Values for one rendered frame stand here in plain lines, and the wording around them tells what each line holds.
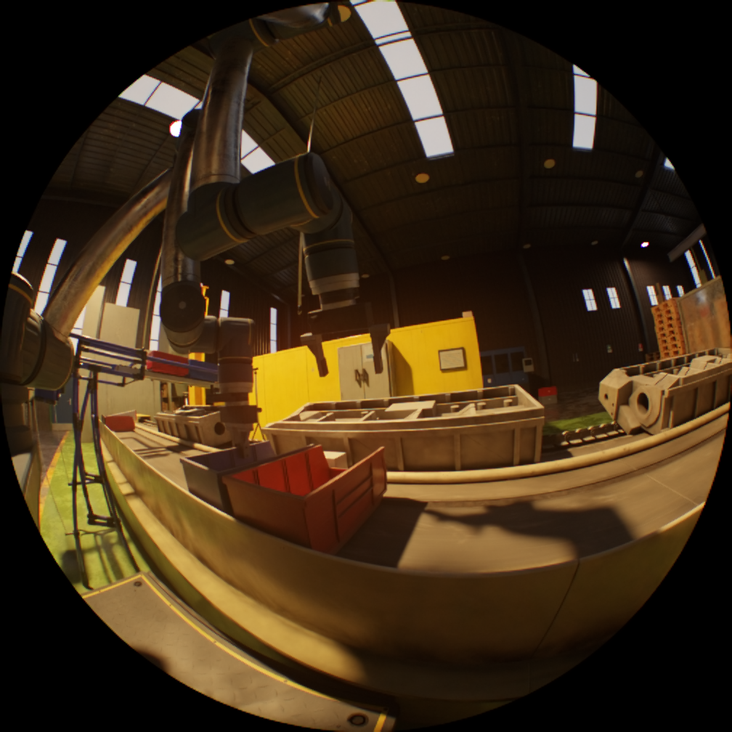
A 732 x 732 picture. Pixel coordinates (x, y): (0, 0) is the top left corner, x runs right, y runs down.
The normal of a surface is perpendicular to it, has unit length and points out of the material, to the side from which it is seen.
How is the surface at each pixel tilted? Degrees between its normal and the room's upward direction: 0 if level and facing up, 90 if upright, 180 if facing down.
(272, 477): 88
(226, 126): 100
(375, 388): 90
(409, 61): 169
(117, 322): 90
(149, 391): 90
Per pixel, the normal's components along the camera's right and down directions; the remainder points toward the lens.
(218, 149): 0.63, 0.11
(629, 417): -0.32, -0.80
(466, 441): -0.38, 0.10
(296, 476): 0.91, -0.15
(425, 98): 0.00, 0.96
